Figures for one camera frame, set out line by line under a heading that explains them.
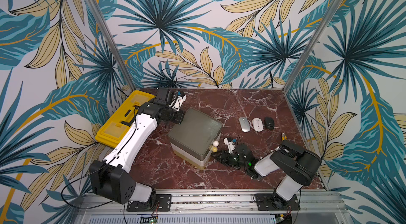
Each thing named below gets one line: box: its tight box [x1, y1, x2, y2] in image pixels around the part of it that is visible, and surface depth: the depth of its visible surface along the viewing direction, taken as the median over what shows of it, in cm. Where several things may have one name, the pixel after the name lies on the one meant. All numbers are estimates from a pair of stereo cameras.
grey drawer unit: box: [167, 107, 224, 171], surface depth 77 cm
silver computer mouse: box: [238, 116, 251, 133], surface depth 102 cm
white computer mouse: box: [251, 117, 264, 132], surface depth 102 cm
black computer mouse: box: [264, 116, 275, 130], surface depth 102 cm
